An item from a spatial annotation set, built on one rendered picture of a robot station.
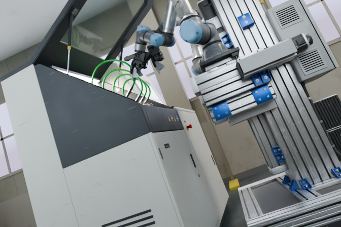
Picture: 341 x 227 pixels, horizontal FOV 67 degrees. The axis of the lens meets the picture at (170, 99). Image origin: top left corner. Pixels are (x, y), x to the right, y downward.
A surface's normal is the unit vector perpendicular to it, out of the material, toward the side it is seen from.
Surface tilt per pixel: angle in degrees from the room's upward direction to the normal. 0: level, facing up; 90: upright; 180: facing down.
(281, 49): 90
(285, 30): 90
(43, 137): 90
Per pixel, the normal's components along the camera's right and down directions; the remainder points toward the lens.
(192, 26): -0.57, 0.19
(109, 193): -0.30, -0.08
